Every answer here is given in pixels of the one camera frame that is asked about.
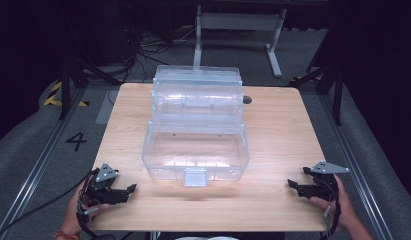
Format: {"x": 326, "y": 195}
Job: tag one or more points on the person's right hand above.
{"x": 344, "y": 210}

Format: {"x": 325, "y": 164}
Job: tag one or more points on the aluminium floor rail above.
{"x": 356, "y": 166}
{"x": 43, "y": 160}

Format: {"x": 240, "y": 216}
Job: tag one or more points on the yellow black floor tape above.
{"x": 52, "y": 96}

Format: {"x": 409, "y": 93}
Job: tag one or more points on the black tripod stand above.
{"x": 338, "y": 100}
{"x": 65, "y": 90}

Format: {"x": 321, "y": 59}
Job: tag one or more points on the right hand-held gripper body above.
{"x": 324, "y": 183}

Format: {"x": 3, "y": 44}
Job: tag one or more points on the person's left hand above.
{"x": 73, "y": 213}

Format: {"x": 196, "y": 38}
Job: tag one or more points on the clear plastic storage box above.
{"x": 195, "y": 133}

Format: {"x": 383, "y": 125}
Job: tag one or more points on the white metal stand frame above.
{"x": 238, "y": 21}

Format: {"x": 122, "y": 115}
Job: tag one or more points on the dark round table grommet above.
{"x": 248, "y": 99}

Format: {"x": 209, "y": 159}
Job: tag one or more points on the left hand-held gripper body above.
{"x": 101, "y": 188}

